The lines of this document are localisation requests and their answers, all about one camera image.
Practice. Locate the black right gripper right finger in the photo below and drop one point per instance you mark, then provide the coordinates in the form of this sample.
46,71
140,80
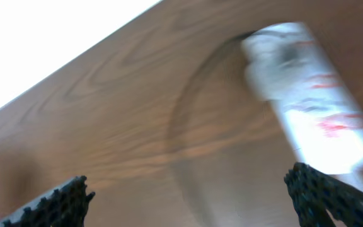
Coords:
319,199

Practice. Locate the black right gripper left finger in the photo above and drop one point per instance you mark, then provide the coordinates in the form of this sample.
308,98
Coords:
64,206

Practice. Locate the white USB charger plug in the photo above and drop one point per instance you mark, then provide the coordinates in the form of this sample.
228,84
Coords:
277,57

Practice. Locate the white power strip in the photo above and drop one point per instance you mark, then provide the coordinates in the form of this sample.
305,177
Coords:
322,121

